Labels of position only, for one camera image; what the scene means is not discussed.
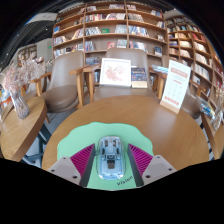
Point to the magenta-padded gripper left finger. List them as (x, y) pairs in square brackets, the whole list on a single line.
[(81, 160)]

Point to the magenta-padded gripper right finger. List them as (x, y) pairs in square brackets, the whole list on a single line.
[(141, 159)]

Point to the transparent blue computer mouse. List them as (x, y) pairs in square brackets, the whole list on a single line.
[(111, 160)]

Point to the green blob-shaped mouse pad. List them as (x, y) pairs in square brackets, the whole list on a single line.
[(80, 136)]

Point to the round wooden side table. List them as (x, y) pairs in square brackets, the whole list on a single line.
[(215, 140), (20, 133)]

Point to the white red sign wooden base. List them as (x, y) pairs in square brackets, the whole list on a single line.
[(175, 85)]

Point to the dark blue book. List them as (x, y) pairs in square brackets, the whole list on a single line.
[(139, 77)]

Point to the glass vase with dried flowers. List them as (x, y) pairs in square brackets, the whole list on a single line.
[(20, 105), (218, 118)]

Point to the stack of colourful books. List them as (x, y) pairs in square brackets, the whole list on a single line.
[(206, 108)]

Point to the white framed floral picture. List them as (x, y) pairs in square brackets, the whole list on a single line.
[(115, 72)]

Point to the light blue book stack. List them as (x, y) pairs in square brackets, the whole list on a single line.
[(160, 69)]

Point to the small distant wooden bookshelf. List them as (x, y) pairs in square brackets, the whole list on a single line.
[(27, 53)]

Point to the curved wooden bookshelf unit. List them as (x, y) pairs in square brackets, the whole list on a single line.
[(196, 50)]

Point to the wide wooden bookshelf unit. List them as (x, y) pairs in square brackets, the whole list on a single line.
[(110, 23)]

